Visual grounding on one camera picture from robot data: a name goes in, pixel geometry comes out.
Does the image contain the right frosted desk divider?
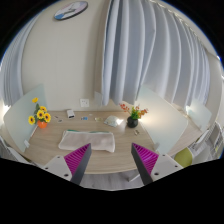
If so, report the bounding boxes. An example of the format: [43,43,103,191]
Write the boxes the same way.
[137,86,188,154]

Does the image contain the white wall socket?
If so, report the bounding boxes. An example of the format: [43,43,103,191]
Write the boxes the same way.
[80,99,89,107]

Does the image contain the far right frosted divider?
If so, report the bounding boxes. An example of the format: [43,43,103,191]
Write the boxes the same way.
[186,99,212,131]

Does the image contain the round wall clock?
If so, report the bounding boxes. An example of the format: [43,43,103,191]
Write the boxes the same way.
[54,1,88,21]

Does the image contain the small white box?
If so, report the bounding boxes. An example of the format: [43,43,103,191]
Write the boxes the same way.
[67,109,75,119]

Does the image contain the clear plastic packet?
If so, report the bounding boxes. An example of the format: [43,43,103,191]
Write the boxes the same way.
[104,115,123,127]

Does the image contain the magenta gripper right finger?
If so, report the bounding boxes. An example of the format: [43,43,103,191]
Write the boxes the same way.
[130,142,184,186]

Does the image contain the yellow-green chair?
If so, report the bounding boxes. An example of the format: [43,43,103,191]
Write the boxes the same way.
[174,148,193,168]

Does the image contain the sunflowers in orange pot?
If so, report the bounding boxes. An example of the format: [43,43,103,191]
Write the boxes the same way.
[28,97,51,129]

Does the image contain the beige folded towel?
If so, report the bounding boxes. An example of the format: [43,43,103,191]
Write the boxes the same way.
[58,130,115,153]

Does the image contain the frosted desk divider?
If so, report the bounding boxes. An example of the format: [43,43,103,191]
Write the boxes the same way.
[137,86,188,154]
[4,84,47,148]

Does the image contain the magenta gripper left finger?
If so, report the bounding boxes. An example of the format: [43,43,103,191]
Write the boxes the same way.
[42,143,93,186]

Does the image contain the white-grey right curtain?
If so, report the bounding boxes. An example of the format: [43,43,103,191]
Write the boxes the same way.
[100,0,210,108]

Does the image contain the white-grey left curtain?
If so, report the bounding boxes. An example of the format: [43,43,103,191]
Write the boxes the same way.
[0,16,38,106]

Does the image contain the left frosted desk divider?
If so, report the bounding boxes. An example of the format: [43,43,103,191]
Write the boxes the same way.
[4,84,47,148]

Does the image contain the orange flowers in black pot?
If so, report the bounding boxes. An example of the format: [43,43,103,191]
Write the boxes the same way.
[120,103,148,128]

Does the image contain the white-grey curtain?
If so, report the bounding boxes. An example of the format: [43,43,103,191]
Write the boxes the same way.
[100,0,210,108]
[0,16,38,106]

